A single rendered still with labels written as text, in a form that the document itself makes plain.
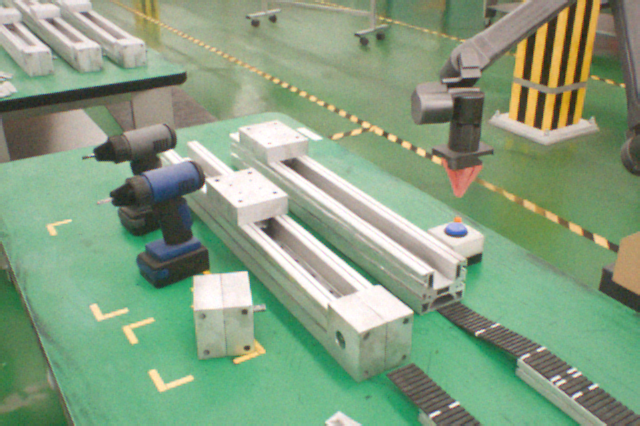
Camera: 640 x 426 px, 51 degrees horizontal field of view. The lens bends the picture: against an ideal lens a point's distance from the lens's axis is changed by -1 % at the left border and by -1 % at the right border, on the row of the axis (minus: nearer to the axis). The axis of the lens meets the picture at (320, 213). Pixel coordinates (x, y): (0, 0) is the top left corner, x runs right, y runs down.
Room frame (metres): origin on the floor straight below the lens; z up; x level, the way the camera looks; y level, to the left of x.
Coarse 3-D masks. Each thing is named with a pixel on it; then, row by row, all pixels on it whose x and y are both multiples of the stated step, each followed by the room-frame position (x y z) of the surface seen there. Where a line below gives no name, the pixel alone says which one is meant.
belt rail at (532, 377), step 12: (516, 372) 0.82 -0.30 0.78; (528, 372) 0.80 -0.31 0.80; (528, 384) 0.80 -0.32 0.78; (540, 384) 0.79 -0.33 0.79; (552, 384) 0.76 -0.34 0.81; (552, 396) 0.76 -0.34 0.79; (564, 396) 0.74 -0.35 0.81; (564, 408) 0.74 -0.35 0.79; (576, 408) 0.72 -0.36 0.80; (576, 420) 0.72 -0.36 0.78; (588, 420) 0.71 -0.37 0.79
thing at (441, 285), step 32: (256, 160) 1.55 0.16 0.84; (288, 192) 1.39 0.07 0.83; (320, 192) 1.31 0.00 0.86; (352, 192) 1.31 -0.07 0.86; (320, 224) 1.27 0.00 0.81; (352, 224) 1.17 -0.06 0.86; (384, 224) 1.20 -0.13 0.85; (352, 256) 1.16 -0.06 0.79; (384, 256) 1.08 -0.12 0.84; (416, 256) 1.10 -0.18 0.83; (448, 256) 1.04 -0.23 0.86; (416, 288) 0.99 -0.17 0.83; (448, 288) 1.01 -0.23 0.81
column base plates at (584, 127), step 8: (496, 112) 4.21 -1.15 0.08; (488, 120) 4.23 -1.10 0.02; (496, 120) 4.19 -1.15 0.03; (504, 120) 4.15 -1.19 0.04; (512, 120) 4.14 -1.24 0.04; (584, 120) 4.14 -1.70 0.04; (592, 120) 4.07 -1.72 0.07; (504, 128) 4.10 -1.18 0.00; (512, 128) 4.06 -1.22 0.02; (520, 128) 4.01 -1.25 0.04; (528, 128) 3.99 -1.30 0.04; (536, 128) 3.99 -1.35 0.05; (568, 128) 3.99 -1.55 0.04; (576, 128) 3.99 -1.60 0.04; (584, 128) 4.01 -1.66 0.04; (592, 128) 4.05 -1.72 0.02; (528, 136) 3.93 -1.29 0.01; (536, 136) 3.90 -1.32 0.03; (544, 136) 3.85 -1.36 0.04; (552, 136) 3.86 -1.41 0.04; (560, 136) 3.90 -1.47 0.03; (568, 136) 3.92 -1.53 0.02; (576, 136) 3.96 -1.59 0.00; (544, 144) 3.82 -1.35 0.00
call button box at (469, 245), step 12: (444, 228) 1.19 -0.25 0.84; (468, 228) 1.19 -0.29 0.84; (444, 240) 1.14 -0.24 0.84; (456, 240) 1.14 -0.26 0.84; (468, 240) 1.14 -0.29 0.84; (480, 240) 1.15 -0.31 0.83; (456, 252) 1.12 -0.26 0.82; (468, 252) 1.14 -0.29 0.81; (480, 252) 1.16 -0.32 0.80; (468, 264) 1.14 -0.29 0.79
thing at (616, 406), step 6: (618, 402) 0.72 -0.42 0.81; (606, 408) 0.71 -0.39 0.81; (612, 408) 0.71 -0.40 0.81; (618, 408) 0.71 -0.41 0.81; (624, 408) 0.71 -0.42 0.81; (594, 414) 0.70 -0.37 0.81; (600, 414) 0.70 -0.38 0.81; (606, 414) 0.70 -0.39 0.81; (612, 414) 0.70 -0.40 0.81; (618, 414) 0.70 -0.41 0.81; (600, 420) 0.69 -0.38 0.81; (606, 420) 0.69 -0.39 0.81
